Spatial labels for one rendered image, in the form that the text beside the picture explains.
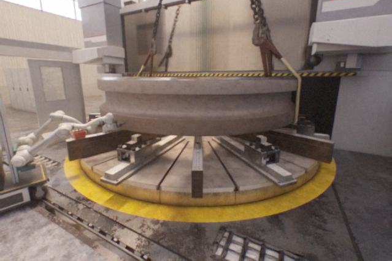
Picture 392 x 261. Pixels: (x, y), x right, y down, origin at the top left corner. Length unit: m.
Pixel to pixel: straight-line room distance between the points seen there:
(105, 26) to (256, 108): 5.03
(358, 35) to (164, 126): 3.13
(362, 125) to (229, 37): 3.96
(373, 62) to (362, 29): 1.16
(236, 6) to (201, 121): 3.91
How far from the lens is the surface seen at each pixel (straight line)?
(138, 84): 3.10
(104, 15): 6.64
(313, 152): 3.98
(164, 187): 2.75
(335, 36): 3.60
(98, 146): 4.05
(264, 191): 3.06
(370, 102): 5.73
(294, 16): 5.59
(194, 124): 2.86
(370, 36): 3.67
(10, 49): 6.54
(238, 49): 5.65
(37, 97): 6.81
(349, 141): 5.85
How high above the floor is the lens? 1.79
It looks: 12 degrees down
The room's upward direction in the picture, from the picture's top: straight up
